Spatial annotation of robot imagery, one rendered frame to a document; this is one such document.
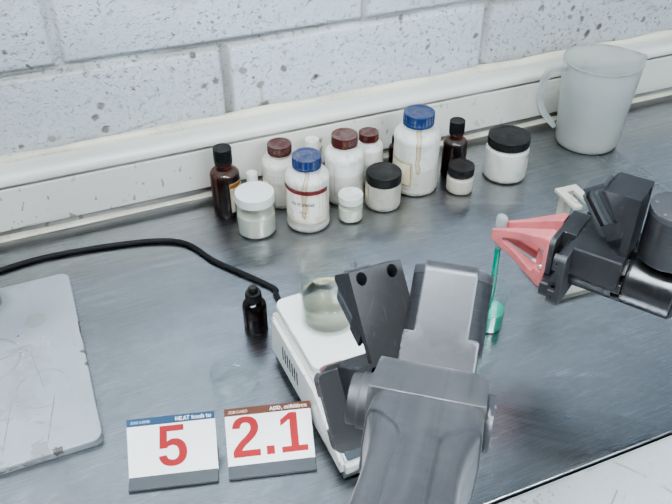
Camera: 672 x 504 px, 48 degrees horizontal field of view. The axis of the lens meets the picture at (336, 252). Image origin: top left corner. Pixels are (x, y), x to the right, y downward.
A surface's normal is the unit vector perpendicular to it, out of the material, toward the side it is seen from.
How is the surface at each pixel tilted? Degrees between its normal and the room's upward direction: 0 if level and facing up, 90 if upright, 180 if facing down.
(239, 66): 90
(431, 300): 43
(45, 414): 0
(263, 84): 90
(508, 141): 0
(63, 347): 0
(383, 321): 50
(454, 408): 21
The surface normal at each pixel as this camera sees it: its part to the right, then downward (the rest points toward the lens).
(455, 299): -0.17, -0.17
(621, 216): -0.57, 0.50
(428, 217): 0.00, -0.79
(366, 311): 0.30, -0.07
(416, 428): 0.09, -0.95
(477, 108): 0.38, 0.57
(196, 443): 0.09, -0.21
